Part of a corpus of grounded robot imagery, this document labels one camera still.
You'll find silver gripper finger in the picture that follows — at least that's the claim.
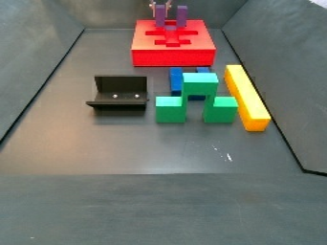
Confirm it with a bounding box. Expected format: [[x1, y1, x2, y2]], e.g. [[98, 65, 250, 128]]
[[165, 0, 173, 18], [150, 0, 157, 17]]

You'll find purple U-shaped block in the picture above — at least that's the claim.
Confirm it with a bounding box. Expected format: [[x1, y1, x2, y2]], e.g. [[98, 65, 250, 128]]
[[155, 5, 189, 28]]

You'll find red slotted board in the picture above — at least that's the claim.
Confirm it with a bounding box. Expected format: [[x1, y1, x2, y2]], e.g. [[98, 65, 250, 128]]
[[131, 20, 217, 67]]

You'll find blue U-shaped block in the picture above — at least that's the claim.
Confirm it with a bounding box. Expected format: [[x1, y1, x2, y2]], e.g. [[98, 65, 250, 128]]
[[169, 67, 211, 100]]

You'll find green stepped arch block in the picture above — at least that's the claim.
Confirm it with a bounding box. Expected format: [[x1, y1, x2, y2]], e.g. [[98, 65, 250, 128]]
[[155, 73, 239, 123]]

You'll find yellow long bar block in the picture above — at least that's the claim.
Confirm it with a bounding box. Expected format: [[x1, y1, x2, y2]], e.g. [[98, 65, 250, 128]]
[[223, 65, 271, 132]]

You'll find black angle bracket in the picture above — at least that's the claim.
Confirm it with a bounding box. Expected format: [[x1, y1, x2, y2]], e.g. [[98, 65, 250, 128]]
[[86, 75, 149, 108]]

